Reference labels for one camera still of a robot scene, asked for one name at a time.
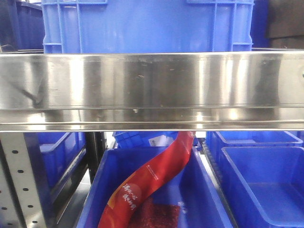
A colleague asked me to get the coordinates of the blue bin rear centre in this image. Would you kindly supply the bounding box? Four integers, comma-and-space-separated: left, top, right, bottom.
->
113, 131, 178, 148

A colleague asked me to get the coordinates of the blue bin lower right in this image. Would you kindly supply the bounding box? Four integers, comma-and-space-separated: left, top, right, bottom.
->
219, 147, 304, 228

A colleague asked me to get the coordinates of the stainless steel shelf rail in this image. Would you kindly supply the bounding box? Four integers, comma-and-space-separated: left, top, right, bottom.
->
0, 49, 304, 132

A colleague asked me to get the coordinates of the blue crate on upper shelf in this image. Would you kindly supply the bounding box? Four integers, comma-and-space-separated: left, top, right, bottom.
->
41, 0, 254, 53

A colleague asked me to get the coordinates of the blue bin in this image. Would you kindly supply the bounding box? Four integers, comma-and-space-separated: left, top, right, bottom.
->
206, 131, 304, 162
113, 131, 178, 148
76, 147, 233, 228
24, 132, 86, 190
219, 147, 304, 228

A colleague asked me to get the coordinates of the perforated metal shelf upright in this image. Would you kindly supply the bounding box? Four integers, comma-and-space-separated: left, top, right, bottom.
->
0, 133, 52, 228

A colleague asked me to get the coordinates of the red snack bag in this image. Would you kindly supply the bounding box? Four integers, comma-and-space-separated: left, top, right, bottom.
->
98, 131, 195, 228

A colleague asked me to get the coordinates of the blue bin rear right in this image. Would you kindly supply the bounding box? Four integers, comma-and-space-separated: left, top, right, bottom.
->
206, 131, 304, 162

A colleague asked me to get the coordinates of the blue bin lower centre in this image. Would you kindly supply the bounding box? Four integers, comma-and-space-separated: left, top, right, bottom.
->
76, 147, 233, 228

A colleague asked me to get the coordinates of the blue bin lower left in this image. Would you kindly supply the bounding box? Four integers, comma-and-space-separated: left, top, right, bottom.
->
24, 132, 86, 190

